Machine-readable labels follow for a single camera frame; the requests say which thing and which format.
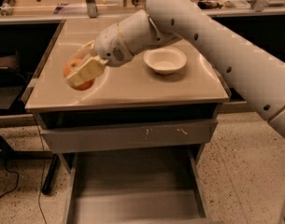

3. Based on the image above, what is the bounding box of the white paper bowl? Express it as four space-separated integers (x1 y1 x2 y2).
143 47 187 75

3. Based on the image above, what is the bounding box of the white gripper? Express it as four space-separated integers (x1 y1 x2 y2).
64 23 134 87

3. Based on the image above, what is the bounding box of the open middle drawer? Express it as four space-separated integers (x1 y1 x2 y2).
63 147 223 224

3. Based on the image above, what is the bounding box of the black floor cable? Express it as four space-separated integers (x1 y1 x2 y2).
0 75 48 224

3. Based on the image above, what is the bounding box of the grey drawer cabinet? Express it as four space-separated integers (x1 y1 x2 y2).
21 15 232 224

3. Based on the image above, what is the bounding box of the metal post left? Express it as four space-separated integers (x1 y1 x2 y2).
85 0 97 18

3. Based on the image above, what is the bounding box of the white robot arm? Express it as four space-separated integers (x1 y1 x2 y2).
65 0 285 139

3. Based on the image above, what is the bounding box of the orange fruit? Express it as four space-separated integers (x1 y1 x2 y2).
63 59 94 91

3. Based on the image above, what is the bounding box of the black table leg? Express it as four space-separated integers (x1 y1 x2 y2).
41 155 60 195

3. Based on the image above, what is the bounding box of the closed top drawer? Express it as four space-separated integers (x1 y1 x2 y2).
41 119 218 153

